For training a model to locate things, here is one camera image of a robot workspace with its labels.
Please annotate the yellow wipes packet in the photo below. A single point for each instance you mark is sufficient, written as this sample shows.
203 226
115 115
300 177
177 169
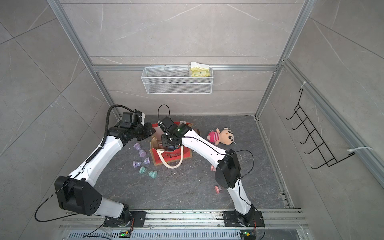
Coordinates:
199 70

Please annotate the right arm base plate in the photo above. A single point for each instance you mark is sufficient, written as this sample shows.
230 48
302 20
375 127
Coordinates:
252 219

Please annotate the white wire mesh basket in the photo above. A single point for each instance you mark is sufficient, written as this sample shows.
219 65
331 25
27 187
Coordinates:
176 80

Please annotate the plaid glasses case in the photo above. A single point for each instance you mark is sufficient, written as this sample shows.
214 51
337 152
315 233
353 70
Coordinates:
197 131

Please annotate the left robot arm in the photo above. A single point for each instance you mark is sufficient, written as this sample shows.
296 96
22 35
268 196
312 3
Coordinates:
76 192

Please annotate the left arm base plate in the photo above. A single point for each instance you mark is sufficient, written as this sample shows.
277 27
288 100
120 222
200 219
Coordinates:
127 219

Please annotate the black wire hook rack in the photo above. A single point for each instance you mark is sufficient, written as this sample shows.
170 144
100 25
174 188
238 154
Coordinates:
314 135

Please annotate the purple hourglass lying left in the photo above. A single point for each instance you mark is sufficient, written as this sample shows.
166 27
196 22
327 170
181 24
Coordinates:
137 164

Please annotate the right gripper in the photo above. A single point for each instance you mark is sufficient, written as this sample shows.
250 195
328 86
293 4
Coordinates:
166 143

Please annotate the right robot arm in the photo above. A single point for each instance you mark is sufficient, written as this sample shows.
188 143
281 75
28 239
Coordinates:
228 169

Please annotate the pink plush pig doll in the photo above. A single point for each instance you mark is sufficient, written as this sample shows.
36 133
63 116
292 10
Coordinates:
225 137

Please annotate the red burlap canvas bag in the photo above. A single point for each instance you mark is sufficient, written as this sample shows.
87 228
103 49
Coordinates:
161 154

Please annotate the green hourglass left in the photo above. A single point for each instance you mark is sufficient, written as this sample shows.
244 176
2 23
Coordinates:
146 171

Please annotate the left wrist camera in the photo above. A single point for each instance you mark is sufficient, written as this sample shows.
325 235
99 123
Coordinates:
134 118

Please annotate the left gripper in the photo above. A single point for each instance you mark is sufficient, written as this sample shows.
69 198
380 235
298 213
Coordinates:
148 127

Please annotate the purple hourglass near bag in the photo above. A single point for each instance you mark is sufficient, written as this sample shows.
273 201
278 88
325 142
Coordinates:
142 153

